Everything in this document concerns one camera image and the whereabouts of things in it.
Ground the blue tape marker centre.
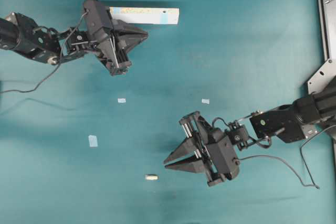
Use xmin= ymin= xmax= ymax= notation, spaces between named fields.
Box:
xmin=118 ymin=98 xmax=126 ymax=103

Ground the white particle board plank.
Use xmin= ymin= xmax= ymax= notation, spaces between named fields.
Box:
xmin=109 ymin=6 xmax=180 ymax=25

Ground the blue tape marker left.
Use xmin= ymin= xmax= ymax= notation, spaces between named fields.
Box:
xmin=88 ymin=135 xmax=98 ymax=148

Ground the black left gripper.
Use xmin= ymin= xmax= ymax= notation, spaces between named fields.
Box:
xmin=92 ymin=19 xmax=148 ymax=76

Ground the blue tape marker right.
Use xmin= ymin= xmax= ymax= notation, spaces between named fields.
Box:
xmin=202 ymin=99 xmax=210 ymax=104

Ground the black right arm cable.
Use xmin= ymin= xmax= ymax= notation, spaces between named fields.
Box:
xmin=236 ymin=124 xmax=336 ymax=189

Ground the blue tape marker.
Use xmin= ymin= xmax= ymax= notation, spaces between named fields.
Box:
xmin=202 ymin=99 xmax=210 ymax=104
xmin=88 ymin=135 xmax=98 ymax=148
xmin=118 ymin=98 xmax=126 ymax=103

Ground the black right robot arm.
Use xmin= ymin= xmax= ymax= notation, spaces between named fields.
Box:
xmin=164 ymin=79 xmax=335 ymax=186

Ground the black metal frame rail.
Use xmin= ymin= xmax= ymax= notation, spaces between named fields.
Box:
xmin=317 ymin=0 xmax=335 ymax=61

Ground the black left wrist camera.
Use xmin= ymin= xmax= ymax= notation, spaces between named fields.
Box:
xmin=83 ymin=0 xmax=113 ymax=43

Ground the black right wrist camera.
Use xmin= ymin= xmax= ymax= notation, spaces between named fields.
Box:
xmin=205 ymin=127 xmax=239 ymax=180

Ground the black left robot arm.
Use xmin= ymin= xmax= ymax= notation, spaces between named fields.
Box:
xmin=1 ymin=13 xmax=148 ymax=76

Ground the grey metal mounting plate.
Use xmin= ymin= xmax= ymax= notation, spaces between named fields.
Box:
xmin=307 ymin=59 xmax=335 ymax=94

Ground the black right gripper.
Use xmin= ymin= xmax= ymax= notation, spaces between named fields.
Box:
xmin=163 ymin=111 xmax=226 ymax=187

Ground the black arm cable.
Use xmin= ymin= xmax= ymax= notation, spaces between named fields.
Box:
xmin=0 ymin=11 xmax=90 ymax=93
xmin=236 ymin=124 xmax=336 ymax=189

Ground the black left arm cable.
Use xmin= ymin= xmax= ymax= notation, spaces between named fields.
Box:
xmin=0 ymin=11 xmax=90 ymax=93

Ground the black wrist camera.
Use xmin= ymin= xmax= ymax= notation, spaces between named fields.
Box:
xmin=205 ymin=127 xmax=239 ymax=180
xmin=83 ymin=0 xmax=113 ymax=43

